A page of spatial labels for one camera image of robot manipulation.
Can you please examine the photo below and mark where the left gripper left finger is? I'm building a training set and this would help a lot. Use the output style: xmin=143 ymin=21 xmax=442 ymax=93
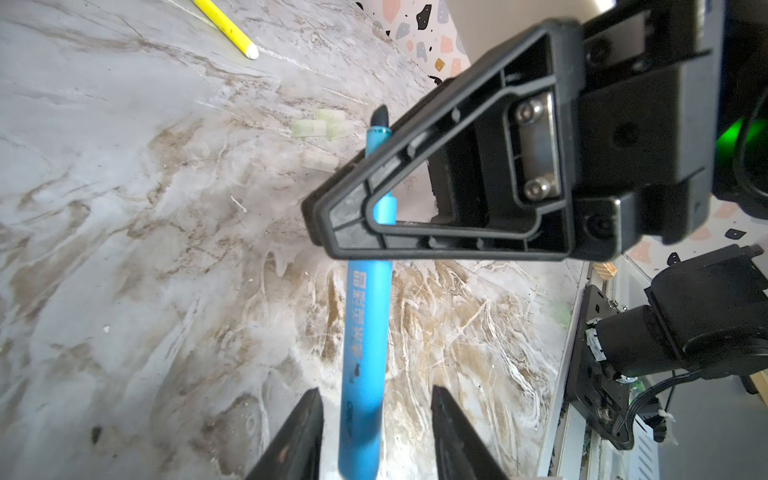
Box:
xmin=246 ymin=388 xmax=324 ymax=480

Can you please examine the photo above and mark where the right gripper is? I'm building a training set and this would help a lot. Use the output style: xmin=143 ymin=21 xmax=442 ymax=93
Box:
xmin=569 ymin=0 xmax=768 ymax=247

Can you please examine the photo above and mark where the blue highlighter pen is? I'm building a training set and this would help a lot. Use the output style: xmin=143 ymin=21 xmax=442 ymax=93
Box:
xmin=337 ymin=104 xmax=398 ymax=480

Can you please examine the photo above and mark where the yellow highlighter pen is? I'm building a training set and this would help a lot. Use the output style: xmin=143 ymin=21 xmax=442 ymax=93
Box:
xmin=193 ymin=0 xmax=259 ymax=60

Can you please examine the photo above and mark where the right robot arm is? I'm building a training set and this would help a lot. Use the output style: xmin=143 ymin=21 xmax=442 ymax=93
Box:
xmin=302 ymin=1 xmax=767 ymax=450

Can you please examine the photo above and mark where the clear pen cap on table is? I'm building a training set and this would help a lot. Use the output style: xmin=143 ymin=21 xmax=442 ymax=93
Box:
xmin=291 ymin=119 xmax=327 ymax=138

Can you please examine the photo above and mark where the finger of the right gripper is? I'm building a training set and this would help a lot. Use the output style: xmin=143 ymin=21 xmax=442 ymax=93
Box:
xmin=301 ymin=18 xmax=585 ymax=261

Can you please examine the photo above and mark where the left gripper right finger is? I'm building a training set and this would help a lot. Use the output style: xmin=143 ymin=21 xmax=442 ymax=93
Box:
xmin=431 ymin=385 xmax=507 ymax=480

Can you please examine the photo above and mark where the small wooden tag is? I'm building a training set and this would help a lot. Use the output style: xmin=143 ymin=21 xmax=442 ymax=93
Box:
xmin=592 ymin=262 xmax=618 ymax=281

